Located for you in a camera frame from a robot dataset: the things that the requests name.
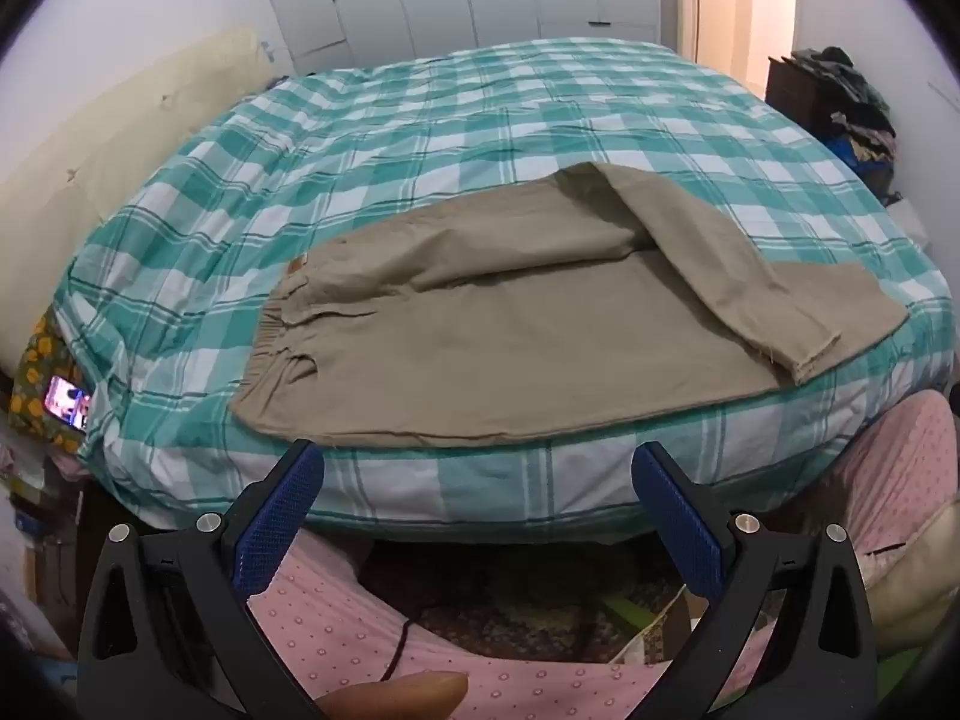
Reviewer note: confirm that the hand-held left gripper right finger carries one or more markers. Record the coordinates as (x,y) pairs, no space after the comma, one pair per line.
(679,525)

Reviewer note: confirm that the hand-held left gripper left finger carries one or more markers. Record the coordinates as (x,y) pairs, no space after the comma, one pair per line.
(277,517)

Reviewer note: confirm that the khaki pants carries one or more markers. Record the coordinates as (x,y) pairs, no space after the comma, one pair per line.
(487,337)

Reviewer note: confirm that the person's left hand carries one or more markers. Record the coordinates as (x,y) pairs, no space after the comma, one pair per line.
(397,697)

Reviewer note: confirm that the dark patterned rug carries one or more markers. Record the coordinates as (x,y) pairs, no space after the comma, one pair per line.
(525,592)

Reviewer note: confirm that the pink patterned fabric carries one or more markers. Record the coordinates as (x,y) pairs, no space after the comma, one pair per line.
(900,465)

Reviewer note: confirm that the smartphone with lit screen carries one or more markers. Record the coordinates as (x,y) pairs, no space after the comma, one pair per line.
(67,403)

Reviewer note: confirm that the cream cloth bundle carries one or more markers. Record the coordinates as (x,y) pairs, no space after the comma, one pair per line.
(922,585)

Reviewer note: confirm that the floral yellow cloth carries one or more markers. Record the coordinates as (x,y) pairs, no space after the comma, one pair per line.
(37,360)

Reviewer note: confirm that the bed with green checkered sheet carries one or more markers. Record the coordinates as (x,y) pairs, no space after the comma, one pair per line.
(450,135)

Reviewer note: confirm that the dark wooden cabinet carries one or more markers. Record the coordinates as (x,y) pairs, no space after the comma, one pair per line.
(795,94)

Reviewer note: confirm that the pile of clothes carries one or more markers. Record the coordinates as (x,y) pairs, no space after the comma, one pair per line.
(855,105)

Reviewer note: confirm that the white door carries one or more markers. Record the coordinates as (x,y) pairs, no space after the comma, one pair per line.
(686,15)

